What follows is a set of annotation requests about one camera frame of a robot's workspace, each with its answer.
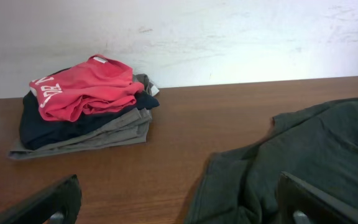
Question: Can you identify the folded orange printed t-shirt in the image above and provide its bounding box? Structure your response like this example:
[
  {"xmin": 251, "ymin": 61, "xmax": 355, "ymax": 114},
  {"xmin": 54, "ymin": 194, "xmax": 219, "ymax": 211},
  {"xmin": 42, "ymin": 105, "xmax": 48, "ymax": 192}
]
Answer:
[{"xmin": 29, "ymin": 55, "xmax": 144, "ymax": 122}]

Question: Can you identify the dark teal t-shirt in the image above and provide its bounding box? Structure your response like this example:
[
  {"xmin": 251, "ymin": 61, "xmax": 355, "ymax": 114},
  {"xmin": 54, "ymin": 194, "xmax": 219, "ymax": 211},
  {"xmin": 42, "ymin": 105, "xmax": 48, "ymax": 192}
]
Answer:
[{"xmin": 185, "ymin": 98, "xmax": 358, "ymax": 223}]

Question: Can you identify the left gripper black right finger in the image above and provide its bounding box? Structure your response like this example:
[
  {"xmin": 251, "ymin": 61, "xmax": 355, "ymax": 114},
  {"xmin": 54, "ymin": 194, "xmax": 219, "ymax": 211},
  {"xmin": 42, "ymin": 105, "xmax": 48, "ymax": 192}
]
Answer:
[{"xmin": 276, "ymin": 172, "xmax": 358, "ymax": 224}]

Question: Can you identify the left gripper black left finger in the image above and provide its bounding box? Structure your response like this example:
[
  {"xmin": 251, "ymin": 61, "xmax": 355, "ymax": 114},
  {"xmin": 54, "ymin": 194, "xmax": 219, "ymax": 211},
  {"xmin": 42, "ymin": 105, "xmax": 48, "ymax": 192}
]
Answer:
[{"xmin": 0, "ymin": 174, "xmax": 82, "ymax": 224}]

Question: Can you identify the folded grey garment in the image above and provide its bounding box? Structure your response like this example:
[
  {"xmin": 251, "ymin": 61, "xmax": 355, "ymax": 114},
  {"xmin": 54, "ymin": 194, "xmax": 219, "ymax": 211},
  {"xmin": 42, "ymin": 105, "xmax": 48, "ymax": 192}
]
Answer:
[{"xmin": 7, "ymin": 73, "xmax": 160, "ymax": 161}]

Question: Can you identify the folded navy blue garment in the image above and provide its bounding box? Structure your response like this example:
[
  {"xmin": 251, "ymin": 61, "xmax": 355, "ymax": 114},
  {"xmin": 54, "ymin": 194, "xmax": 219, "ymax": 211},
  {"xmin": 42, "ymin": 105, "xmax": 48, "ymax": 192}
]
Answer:
[{"xmin": 19, "ymin": 74, "xmax": 159, "ymax": 151}]

